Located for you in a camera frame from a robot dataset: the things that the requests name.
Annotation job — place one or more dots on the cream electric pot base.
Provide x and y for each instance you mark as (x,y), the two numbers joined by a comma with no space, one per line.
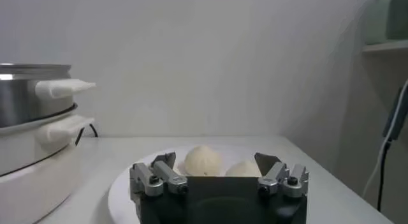
(32,180)

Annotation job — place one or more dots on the white wall shelf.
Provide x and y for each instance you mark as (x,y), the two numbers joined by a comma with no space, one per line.
(385,47)

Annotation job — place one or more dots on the pale green box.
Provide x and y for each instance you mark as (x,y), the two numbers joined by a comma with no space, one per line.
(389,18)

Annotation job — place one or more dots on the white oval plate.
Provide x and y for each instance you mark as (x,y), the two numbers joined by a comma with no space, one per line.
(124,193)

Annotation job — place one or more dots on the white steamed baozi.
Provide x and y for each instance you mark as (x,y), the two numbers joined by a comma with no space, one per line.
(202,161)
(243,170)

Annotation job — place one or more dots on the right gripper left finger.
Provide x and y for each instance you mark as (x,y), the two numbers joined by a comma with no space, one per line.
(170,177)

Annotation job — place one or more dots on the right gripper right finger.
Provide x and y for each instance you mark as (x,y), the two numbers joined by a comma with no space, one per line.
(275,175)

